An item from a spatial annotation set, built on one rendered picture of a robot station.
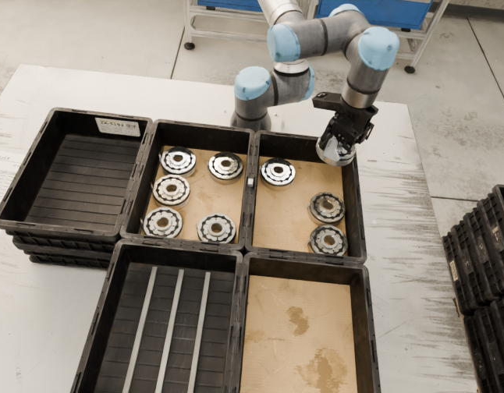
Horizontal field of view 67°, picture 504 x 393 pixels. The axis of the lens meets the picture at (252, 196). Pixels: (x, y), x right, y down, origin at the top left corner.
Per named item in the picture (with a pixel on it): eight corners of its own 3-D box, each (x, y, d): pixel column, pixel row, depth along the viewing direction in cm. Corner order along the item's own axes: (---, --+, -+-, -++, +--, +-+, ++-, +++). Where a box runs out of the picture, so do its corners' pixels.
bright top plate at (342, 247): (307, 225, 105) (308, 224, 105) (343, 225, 106) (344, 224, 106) (312, 259, 100) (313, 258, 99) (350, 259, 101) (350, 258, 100)
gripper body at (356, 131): (346, 154, 92) (363, 118, 82) (321, 133, 95) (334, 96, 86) (367, 141, 95) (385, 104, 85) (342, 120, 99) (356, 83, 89)
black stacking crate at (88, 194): (65, 134, 122) (52, 107, 113) (158, 145, 123) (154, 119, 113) (12, 246, 100) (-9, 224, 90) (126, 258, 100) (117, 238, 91)
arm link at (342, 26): (314, 5, 81) (334, 36, 76) (362, -2, 83) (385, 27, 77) (308, 38, 88) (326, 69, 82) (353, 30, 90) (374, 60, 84)
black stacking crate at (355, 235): (253, 156, 124) (256, 131, 114) (343, 166, 124) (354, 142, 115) (241, 270, 101) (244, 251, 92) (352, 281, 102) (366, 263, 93)
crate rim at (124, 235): (155, 123, 115) (154, 118, 113) (254, 135, 116) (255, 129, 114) (119, 242, 92) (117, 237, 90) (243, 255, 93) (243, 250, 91)
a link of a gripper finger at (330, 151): (328, 175, 99) (342, 149, 93) (312, 161, 102) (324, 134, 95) (335, 171, 101) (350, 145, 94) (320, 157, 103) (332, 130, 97)
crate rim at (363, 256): (254, 135, 116) (255, 129, 114) (353, 146, 117) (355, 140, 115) (243, 255, 93) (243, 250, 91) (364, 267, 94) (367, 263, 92)
